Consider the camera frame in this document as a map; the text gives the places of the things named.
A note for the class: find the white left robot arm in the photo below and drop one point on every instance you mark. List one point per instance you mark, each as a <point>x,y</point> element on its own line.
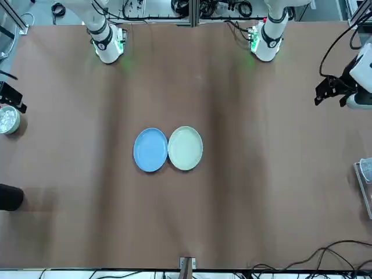
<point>271,37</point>

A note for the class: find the blue plate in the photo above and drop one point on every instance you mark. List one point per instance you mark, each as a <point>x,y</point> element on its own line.
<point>150,149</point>

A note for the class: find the clear cubes pile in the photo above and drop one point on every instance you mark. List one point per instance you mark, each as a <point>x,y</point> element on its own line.
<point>7,119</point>

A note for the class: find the aluminium frame post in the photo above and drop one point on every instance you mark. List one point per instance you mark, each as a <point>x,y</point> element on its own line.
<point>187,267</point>
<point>193,14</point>

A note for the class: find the aluminium frame rail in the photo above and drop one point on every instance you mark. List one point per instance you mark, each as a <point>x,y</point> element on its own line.
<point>20,23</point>
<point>356,17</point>

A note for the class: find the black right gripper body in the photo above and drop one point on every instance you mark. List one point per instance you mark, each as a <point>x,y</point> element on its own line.
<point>10,94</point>

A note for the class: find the pale green bowl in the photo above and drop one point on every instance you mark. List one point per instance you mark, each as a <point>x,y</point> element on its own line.
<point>18,122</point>

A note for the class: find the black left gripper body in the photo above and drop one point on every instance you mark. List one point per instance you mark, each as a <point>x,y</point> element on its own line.
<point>344,85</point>

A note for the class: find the clear blue plastic cup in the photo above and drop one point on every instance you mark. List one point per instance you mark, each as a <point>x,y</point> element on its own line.
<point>366,170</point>

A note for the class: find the green plate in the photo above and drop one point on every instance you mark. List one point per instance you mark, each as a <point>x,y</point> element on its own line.
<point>185,148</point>

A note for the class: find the black cylindrical object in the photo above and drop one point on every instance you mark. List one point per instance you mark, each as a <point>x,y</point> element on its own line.
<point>10,197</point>

